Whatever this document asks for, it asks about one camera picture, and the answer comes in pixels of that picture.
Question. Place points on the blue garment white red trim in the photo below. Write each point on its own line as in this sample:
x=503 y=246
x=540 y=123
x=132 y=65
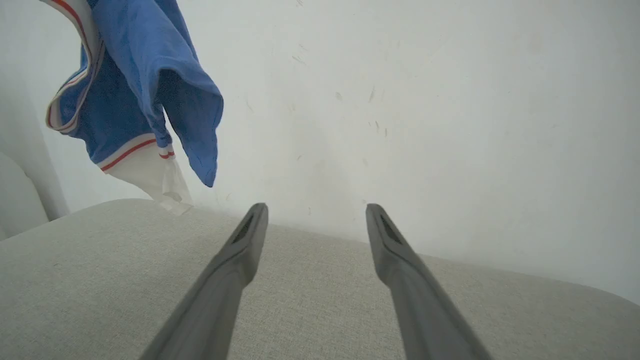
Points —
x=140 y=60

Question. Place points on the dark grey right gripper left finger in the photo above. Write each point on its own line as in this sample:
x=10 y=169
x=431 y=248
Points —
x=220 y=290

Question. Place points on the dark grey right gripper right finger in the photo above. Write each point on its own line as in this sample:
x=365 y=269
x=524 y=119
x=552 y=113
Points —
x=420 y=300

